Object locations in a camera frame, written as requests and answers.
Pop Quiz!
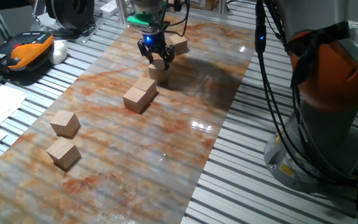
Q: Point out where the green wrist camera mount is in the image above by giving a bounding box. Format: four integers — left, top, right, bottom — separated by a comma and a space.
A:
126, 11, 165, 28

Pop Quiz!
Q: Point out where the white computer mouse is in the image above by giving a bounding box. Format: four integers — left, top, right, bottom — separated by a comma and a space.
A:
48, 40, 69, 65

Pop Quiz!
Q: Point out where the wooden cube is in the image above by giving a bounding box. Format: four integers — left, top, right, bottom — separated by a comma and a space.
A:
132, 76, 158, 103
45, 136, 82, 171
168, 34, 188, 57
49, 110, 81, 139
122, 86, 150, 114
147, 58, 172, 84

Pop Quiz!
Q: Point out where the orange black teach pendant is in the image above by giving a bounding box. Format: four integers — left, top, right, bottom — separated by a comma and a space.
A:
0, 30, 55, 74

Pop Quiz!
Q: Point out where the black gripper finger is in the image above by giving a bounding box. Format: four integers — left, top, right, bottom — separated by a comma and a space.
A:
161, 45, 177, 70
136, 39, 154, 65

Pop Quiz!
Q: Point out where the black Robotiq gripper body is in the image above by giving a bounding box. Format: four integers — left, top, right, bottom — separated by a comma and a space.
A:
139, 26, 168, 53

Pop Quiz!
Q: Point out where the aluminium upright post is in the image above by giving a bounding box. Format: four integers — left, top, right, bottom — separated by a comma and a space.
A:
115, 0, 129, 26

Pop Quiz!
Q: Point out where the brown cardboard box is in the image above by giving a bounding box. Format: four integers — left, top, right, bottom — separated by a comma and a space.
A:
190, 0, 220, 12

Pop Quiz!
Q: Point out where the white power strip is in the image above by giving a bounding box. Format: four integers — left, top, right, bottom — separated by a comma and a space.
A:
99, 0, 119, 18

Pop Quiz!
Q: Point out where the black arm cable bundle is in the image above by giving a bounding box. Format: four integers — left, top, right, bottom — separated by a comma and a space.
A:
160, 0, 358, 187

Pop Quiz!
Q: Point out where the aluminium frame beam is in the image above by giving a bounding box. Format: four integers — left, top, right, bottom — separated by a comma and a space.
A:
218, 0, 229, 16

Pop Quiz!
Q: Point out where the black round spool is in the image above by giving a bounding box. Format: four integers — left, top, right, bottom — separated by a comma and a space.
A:
44, 0, 96, 32

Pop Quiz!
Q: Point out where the orange marble pattern mat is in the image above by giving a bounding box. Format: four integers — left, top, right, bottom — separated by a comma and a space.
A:
0, 14, 257, 224

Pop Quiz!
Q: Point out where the dark sleeved forearm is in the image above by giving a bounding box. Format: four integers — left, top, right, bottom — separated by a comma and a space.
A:
0, 0, 32, 12

